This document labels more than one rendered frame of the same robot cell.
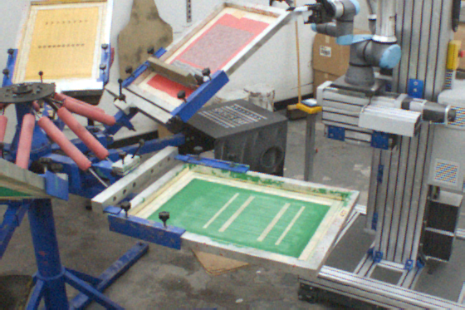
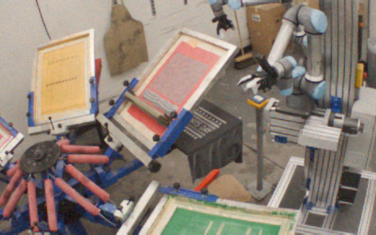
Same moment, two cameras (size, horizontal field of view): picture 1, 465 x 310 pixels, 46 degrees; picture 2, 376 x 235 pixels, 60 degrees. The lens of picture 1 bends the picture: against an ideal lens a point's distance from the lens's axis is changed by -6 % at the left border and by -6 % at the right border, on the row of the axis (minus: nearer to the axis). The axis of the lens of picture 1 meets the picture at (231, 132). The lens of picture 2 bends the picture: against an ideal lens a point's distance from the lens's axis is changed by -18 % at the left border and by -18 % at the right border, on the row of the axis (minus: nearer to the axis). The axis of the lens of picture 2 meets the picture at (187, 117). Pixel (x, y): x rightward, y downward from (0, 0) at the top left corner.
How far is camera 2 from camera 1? 0.91 m
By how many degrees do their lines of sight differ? 13
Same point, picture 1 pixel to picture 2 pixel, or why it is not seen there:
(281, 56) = not seen: hidden behind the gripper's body
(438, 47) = (350, 74)
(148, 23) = (124, 24)
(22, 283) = not seen: outside the picture
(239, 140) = (206, 149)
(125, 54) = (111, 50)
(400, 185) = (325, 165)
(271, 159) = (232, 152)
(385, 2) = (313, 51)
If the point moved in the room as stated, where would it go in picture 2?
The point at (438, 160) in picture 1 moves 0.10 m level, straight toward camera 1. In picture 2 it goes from (351, 152) to (351, 161)
